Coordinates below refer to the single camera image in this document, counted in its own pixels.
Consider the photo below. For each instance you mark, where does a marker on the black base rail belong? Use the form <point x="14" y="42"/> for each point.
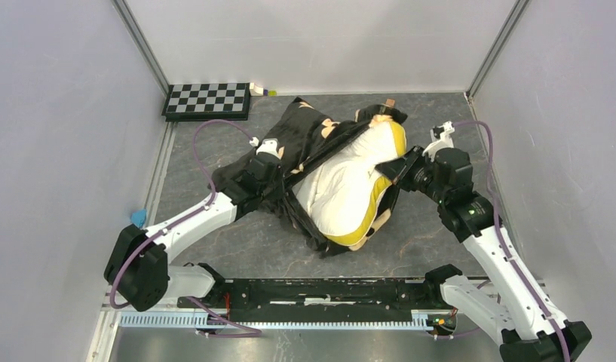
<point x="322" y="299"/>

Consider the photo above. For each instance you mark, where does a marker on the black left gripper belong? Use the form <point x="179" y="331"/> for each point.
<point x="279" y="191"/>

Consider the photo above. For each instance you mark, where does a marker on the black white checkerboard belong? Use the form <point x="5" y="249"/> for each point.
<point x="203" y="102"/>

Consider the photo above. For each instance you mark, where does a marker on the small white block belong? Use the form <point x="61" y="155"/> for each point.
<point x="257" y="90"/>

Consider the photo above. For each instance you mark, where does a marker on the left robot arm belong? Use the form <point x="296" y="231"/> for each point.
<point x="139" y="270"/>

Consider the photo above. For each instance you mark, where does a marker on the black pillowcase with yellow flowers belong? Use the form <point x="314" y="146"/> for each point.
<point x="309" y="138"/>

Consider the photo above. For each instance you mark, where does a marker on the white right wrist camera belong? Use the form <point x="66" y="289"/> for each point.
<point x="441" y="137"/>

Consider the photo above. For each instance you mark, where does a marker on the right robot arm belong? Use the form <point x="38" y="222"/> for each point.
<point x="526" y="325"/>

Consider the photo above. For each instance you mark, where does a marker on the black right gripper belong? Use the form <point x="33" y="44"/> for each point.
<point x="399" y="170"/>

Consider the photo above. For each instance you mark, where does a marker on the blue clip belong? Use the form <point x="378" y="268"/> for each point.
<point x="138" y="218"/>

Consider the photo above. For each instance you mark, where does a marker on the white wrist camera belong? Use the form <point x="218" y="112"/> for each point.
<point x="441" y="137"/>
<point x="269" y="146"/>

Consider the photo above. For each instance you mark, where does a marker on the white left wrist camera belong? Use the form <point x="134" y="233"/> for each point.
<point x="269" y="146"/>

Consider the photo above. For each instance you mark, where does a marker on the white pillow with yellow edge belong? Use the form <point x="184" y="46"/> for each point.
<point x="346" y="197"/>

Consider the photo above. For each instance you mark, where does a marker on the white toothed cable duct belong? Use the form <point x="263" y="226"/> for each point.
<point x="203" y="321"/>

